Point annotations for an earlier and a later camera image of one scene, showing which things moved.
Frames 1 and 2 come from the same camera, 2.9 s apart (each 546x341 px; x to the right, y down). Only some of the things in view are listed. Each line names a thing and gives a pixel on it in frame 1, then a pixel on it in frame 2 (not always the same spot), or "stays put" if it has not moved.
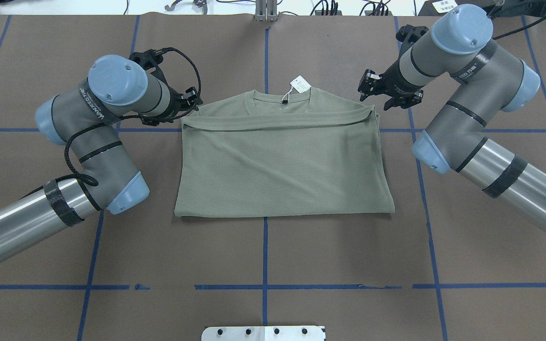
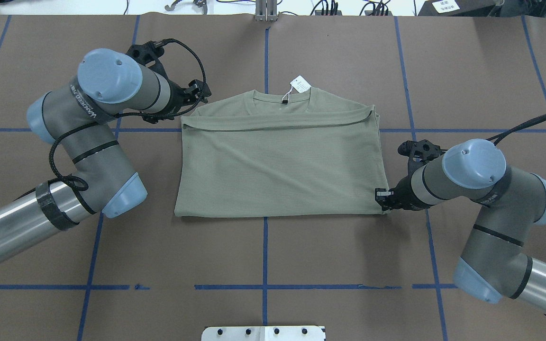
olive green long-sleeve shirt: x=304 y=152 stays put
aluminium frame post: x=266 y=10 stays put
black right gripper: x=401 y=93 → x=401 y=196
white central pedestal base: x=263 y=333 stays put
